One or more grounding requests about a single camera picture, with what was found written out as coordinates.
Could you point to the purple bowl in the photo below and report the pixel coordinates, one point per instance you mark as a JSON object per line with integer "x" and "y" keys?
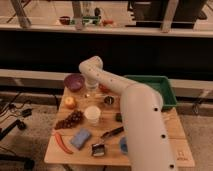
{"x": 74, "y": 82}

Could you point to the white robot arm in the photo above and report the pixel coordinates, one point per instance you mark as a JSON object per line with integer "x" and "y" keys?
{"x": 147, "y": 139}

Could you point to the wooden table board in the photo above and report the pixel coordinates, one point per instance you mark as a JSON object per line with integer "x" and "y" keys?
{"x": 113, "y": 155}

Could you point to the apple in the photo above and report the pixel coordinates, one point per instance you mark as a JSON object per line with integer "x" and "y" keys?
{"x": 70, "y": 102}

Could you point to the black sponge block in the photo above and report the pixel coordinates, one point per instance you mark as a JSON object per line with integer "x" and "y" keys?
{"x": 118, "y": 117}

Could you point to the white plastic cup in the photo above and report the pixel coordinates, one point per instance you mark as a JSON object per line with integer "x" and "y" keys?
{"x": 92, "y": 114}

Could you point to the small black white box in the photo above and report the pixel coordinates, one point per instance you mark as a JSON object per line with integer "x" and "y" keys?
{"x": 98, "y": 150}

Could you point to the orange bowl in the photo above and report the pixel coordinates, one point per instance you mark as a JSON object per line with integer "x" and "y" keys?
{"x": 103, "y": 89}

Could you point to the green plastic tray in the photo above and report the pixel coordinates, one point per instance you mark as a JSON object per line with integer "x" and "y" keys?
{"x": 160, "y": 84}

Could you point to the metal fork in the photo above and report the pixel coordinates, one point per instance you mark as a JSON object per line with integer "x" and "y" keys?
{"x": 96, "y": 95}

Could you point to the black handled spatula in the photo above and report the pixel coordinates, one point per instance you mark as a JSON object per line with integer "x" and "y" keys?
{"x": 112, "y": 132}

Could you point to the green item in background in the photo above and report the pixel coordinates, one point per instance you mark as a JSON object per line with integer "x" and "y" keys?
{"x": 90, "y": 20}

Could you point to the red bowl in background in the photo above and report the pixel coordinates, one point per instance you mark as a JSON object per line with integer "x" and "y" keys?
{"x": 64, "y": 20}

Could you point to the blue plastic cup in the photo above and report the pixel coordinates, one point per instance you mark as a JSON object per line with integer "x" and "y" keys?
{"x": 123, "y": 146}

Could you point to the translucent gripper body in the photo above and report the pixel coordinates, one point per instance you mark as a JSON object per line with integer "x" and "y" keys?
{"x": 91, "y": 85}

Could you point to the red chili pepper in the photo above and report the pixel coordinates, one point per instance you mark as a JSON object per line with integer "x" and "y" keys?
{"x": 61, "y": 144}

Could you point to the bunch of dark grapes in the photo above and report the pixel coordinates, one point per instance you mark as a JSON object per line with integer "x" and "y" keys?
{"x": 71, "y": 121}

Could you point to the small metal cup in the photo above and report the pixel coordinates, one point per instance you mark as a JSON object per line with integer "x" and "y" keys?
{"x": 109, "y": 100}

